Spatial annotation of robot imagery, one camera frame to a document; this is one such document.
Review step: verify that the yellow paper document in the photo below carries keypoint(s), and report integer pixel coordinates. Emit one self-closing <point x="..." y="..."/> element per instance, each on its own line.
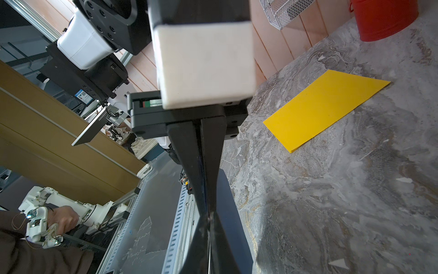
<point x="328" y="99"/>

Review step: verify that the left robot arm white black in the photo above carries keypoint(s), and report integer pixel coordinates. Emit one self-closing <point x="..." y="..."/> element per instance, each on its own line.
<point x="83" y="59"/>

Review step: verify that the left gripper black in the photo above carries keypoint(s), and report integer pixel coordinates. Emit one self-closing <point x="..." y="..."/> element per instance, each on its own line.
<point x="149" y="120"/>

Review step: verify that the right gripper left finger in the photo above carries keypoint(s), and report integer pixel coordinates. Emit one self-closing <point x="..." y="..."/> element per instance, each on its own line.
<point x="197" y="261"/>

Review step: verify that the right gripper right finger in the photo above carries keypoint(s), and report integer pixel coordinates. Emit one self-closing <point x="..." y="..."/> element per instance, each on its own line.
<point x="223" y="261"/>

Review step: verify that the red pencil cup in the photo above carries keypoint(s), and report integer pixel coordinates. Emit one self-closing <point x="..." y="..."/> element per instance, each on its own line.
<point x="379" y="19"/>

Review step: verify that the blue paper document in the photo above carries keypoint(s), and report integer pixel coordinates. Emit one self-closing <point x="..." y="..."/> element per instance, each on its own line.
<point x="234" y="231"/>

